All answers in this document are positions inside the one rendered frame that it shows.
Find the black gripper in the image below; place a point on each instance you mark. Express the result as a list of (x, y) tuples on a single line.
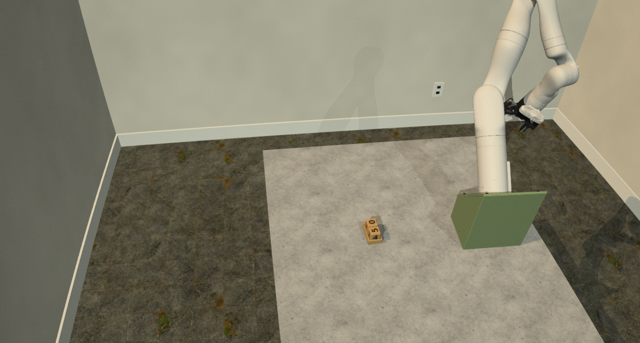
[(510, 105)]

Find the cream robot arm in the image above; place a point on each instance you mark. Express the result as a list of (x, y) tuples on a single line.
[(493, 169)]

